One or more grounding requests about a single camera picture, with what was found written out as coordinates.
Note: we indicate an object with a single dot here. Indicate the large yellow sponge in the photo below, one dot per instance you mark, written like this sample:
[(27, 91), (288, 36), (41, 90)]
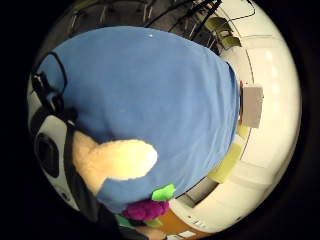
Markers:
[(227, 164)]

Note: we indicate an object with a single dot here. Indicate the purple soft toy green leaves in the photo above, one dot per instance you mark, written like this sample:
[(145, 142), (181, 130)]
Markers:
[(146, 209)]

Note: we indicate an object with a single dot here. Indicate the small yellow sponge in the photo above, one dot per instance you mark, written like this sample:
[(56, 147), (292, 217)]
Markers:
[(243, 131)]

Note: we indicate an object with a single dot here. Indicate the olive green chair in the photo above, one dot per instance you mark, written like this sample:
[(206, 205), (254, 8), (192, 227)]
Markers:
[(231, 41), (218, 25)]

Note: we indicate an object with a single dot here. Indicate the orange box white labels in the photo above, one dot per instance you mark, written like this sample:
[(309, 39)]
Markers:
[(175, 224)]

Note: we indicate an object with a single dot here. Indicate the blue and cream soft toy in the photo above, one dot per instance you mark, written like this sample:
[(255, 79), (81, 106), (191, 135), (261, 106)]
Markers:
[(150, 100)]

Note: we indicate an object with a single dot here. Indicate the grey cardboard box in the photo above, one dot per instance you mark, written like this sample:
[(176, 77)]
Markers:
[(252, 106)]

